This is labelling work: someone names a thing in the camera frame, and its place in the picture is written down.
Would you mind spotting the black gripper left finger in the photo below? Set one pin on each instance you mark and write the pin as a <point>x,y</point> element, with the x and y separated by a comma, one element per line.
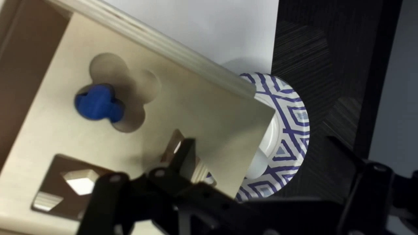
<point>131,200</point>

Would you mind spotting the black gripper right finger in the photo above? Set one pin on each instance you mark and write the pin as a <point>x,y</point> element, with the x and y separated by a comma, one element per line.
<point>370,197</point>

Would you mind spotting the blue block inside box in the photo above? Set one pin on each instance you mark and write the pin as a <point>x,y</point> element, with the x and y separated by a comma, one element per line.
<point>98,103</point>

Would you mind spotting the blue patterned paper plate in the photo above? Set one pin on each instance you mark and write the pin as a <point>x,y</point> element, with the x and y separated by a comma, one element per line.
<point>291,126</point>

